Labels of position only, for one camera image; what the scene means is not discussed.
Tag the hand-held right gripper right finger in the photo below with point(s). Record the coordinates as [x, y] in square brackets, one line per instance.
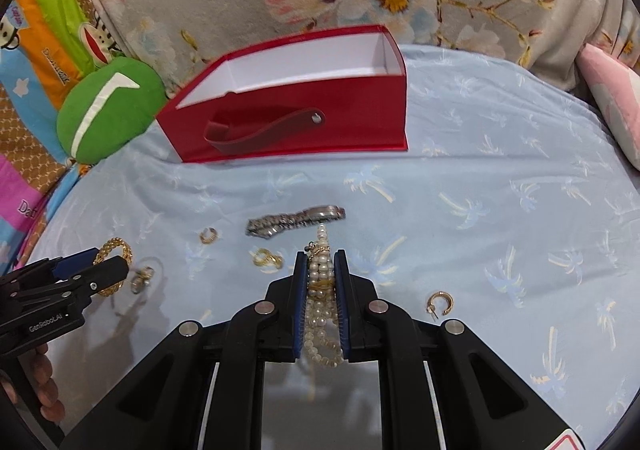
[342, 310]

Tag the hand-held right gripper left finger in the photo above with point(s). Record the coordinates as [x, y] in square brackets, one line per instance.
[299, 320]

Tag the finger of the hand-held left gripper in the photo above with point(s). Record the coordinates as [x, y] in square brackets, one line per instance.
[75, 264]
[102, 275]

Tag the gold twisted earring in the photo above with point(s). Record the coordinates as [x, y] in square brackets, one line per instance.
[264, 257]

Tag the gold hoop earring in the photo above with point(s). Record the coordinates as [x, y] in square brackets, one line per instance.
[434, 302]

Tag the silver metal wristwatch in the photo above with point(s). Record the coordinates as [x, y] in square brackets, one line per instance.
[295, 220]

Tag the red cardboard box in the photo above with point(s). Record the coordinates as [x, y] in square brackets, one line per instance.
[310, 125]

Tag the person's left hand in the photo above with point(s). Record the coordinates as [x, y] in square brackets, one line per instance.
[49, 380]

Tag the green round cushion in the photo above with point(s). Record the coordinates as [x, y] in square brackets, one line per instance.
[110, 110]

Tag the colourful cartoon printed cloth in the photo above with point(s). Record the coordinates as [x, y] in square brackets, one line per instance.
[45, 20]

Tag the pink pillow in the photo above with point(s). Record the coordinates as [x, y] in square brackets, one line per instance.
[615, 95]

